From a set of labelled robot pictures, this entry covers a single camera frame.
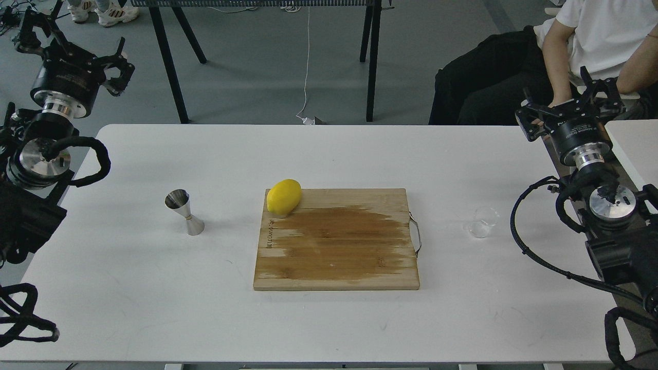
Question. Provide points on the small clear glass cup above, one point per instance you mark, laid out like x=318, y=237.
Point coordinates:
x=484, y=219

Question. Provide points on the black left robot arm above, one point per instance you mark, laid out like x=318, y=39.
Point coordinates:
x=42, y=152

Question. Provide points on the white side table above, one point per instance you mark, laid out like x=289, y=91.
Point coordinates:
x=635, y=146

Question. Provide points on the yellow lemon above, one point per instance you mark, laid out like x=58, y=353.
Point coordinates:
x=283, y=197

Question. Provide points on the steel double jigger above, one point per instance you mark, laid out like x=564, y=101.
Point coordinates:
x=179, y=201

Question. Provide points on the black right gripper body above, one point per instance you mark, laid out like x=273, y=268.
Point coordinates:
x=577, y=130

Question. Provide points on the wooden cutting board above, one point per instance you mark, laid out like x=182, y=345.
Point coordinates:
x=338, y=239

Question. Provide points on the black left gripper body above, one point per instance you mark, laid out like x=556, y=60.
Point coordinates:
x=69, y=78

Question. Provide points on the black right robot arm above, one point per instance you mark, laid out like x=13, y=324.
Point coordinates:
x=620, y=229

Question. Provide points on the white sneakers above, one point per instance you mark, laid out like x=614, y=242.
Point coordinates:
x=109, y=13

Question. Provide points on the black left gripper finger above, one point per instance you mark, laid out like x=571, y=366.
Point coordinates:
x=117, y=85
x=27, y=41

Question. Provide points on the seated person in white shirt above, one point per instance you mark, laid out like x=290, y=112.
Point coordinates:
x=611, y=39

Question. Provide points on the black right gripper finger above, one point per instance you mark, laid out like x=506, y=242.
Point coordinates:
x=530, y=111
x=600, y=97

